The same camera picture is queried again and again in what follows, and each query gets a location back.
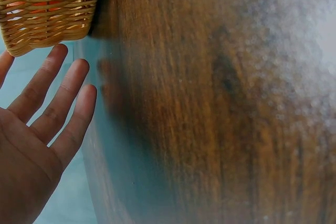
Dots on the woven wicker basket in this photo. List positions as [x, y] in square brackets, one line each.
[52, 27]

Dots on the person's left hand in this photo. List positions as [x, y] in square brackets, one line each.
[23, 161]

